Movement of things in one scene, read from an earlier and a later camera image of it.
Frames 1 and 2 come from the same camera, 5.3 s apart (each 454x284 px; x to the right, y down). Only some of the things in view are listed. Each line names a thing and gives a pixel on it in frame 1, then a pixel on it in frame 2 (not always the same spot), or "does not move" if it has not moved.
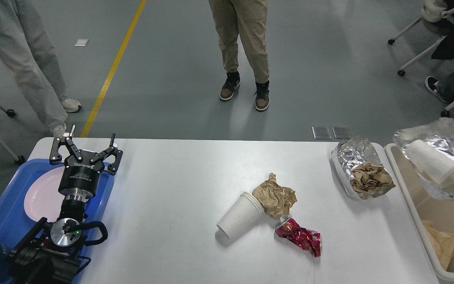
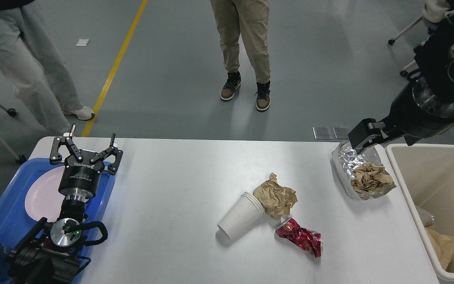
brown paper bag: x=443 y=243 does not move
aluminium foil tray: x=447 y=137 -> x=427 y=219
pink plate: x=43 y=200 does not move
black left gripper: x=81 y=178 does not move
